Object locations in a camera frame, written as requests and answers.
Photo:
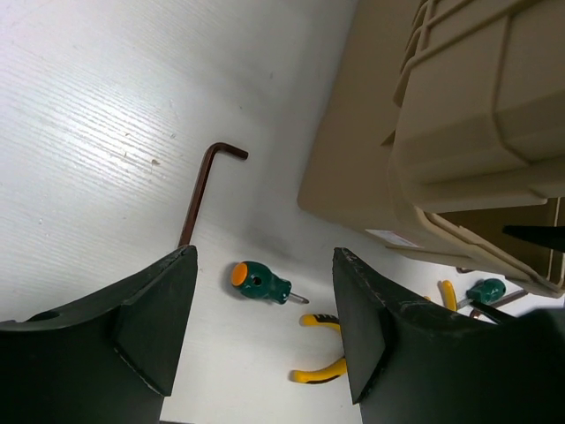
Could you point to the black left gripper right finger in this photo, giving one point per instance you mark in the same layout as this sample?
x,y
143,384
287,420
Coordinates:
x,y
410,360

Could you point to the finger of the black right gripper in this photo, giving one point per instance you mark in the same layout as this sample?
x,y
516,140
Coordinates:
x,y
491,313
551,237

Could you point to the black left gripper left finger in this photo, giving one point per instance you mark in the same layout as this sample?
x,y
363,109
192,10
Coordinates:
x,y
109,357

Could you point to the tan plastic toolbox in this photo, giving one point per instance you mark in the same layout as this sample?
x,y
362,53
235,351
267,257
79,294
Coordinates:
x,y
446,124

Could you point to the dark hex key large right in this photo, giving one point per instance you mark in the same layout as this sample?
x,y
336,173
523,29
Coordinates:
x,y
505,300

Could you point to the green stubby screwdriver right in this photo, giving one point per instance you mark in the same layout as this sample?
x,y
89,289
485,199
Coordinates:
x,y
485,291

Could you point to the green stubby screwdriver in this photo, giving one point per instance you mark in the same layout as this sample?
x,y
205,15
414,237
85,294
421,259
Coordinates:
x,y
485,291
255,280

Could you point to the yellow pliers right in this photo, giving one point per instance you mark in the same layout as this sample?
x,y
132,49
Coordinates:
x,y
448,295

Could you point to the yellow pliers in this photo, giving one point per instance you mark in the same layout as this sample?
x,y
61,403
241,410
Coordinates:
x,y
448,295
322,364

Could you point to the yellow pliers centre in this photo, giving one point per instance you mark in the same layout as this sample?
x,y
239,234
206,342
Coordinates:
x,y
322,364

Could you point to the green stubby screwdriver left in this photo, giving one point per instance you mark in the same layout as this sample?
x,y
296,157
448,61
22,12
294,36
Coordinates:
x,y
255,280

